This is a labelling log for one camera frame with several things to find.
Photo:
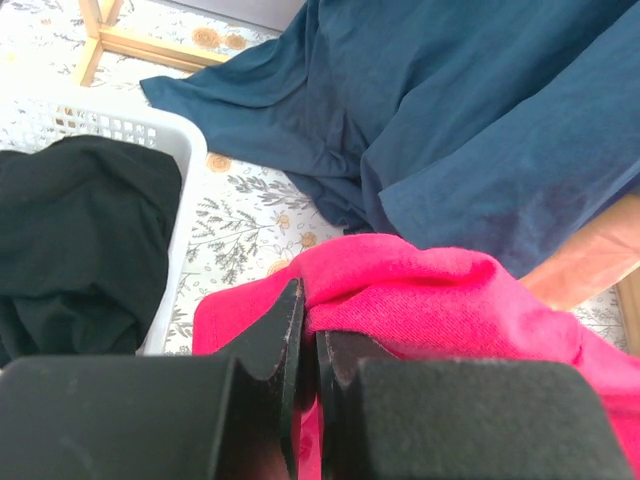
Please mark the magenta t shirt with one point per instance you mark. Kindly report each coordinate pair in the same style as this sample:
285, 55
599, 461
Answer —
430, 303

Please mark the floral table cloth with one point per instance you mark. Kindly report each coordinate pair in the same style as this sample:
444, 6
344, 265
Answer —
249, 221

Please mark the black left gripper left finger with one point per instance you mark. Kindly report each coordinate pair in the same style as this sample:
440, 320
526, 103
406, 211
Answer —
230, 415

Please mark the beige garment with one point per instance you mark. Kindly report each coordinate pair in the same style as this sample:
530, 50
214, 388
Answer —
592, 260

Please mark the wooden clothes rack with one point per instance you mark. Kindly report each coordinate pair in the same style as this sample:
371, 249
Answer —
100, 17

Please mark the navy blue t shirt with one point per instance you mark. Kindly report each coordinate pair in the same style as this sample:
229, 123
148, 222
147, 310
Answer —
496, 126

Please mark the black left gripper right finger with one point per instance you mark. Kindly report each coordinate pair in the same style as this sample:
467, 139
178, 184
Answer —
388, 418

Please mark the black printed t shirt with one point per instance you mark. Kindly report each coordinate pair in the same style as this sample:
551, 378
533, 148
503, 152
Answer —
86, 225

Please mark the white plastic laundry basket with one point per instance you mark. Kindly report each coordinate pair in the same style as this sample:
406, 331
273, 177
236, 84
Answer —
32, 119

